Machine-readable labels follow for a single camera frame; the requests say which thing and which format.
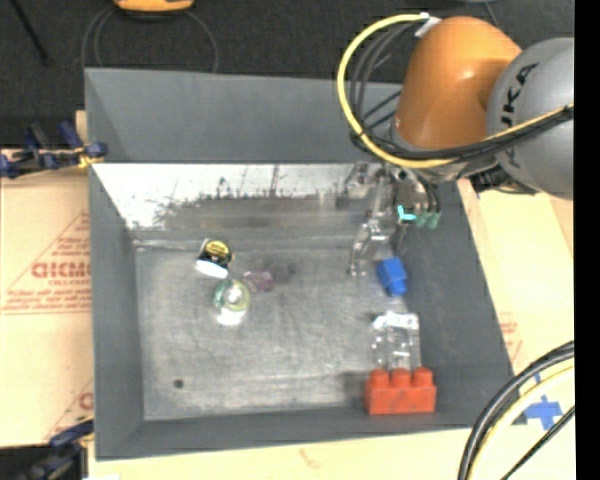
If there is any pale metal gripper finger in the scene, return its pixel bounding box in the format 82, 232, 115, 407
348, 220, 382, 277
379, 217, 407, 265

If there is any blue toy block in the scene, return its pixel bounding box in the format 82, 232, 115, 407
376, 256, 410, 298

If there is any clear plastic packet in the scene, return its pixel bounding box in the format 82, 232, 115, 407
371, 310, 422, 373

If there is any purple translucent small object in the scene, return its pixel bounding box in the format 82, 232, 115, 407
242, 268, 276, 293

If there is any grey metal bin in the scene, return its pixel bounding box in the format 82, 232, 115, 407
83, 67, 517, 460

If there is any clear green glass bottle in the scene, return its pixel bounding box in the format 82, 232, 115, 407
211, 278, 253, 327

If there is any black and yellow small jar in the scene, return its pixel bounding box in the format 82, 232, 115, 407
194, 238, 235, 280

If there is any red toy brick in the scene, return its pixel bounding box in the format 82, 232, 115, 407
363, 366, 438, 416

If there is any brown cardboard board red print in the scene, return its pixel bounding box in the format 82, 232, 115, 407
0, 110, 96, 450

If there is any black cylinder on white bracket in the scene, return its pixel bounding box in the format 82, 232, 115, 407
467, 167, 512, 192

